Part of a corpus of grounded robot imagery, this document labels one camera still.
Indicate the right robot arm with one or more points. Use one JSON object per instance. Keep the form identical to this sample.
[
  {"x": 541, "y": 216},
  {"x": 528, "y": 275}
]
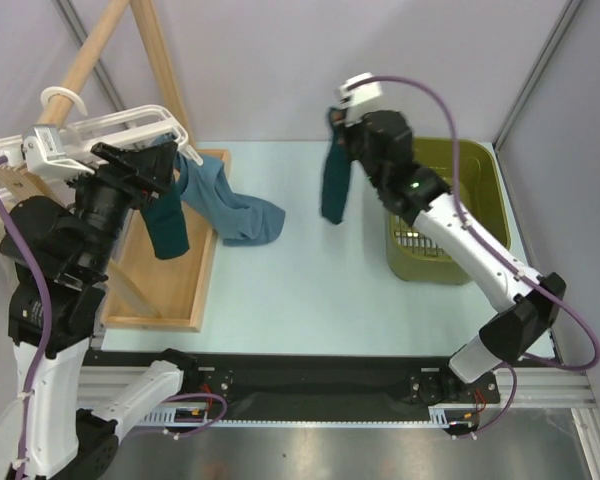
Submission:
[{"x": 525, "y": 301}]

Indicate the green sock with reindeer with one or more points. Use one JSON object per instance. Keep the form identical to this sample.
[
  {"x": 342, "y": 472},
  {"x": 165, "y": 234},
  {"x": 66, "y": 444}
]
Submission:
[{"x": 336, "y": 171}]

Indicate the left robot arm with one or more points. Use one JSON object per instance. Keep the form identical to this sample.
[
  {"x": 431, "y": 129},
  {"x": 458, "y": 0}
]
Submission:
[{"x": 61, "y": 255}]

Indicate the white plastic clip hanger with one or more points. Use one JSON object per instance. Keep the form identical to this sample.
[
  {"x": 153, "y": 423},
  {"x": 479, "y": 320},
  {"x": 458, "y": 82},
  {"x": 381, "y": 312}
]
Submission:
[{"x": 126, "y": 128}]

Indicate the wooden drying rack frame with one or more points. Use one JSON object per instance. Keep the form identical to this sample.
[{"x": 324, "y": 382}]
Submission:
[{"x": 146, "y": 293}]

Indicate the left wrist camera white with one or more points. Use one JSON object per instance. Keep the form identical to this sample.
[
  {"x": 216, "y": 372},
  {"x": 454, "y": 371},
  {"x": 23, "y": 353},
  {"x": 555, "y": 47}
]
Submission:
[{"x": 43, "y": 153}]

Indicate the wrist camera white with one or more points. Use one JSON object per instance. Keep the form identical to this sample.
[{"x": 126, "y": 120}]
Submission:
[
  {"x": 43, "y": 153},
  {"x": 358, "y": 101}
]

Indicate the blue sock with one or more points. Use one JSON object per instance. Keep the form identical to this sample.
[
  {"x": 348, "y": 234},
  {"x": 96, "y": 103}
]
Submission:
[{"x": 240, "y": 220}]

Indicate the aluminium rail frame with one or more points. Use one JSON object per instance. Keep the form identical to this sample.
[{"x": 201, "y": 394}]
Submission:
[{"x": 529, "y": 388}]

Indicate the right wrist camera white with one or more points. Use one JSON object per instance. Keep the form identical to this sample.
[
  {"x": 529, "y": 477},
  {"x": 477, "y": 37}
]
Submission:
[{"x": 358, "y": 101}]

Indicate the dark green sock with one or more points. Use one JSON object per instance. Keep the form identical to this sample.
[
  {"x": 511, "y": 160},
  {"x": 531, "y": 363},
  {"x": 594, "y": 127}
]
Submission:
[{"x": 166, "y": 226}]

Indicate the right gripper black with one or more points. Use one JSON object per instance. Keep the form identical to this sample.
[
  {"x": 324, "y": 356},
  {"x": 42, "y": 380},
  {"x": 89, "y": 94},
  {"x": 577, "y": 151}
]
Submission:
[{"x": 359, "y": 132}]

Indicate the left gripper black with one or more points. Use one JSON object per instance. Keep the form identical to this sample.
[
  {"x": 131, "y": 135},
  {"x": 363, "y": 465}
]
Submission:
[{"x": 144, "y": 171}]

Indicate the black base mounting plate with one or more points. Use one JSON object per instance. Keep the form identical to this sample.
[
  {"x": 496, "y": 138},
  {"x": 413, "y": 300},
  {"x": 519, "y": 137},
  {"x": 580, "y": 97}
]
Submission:
[{"x": 307, "y": 389}]

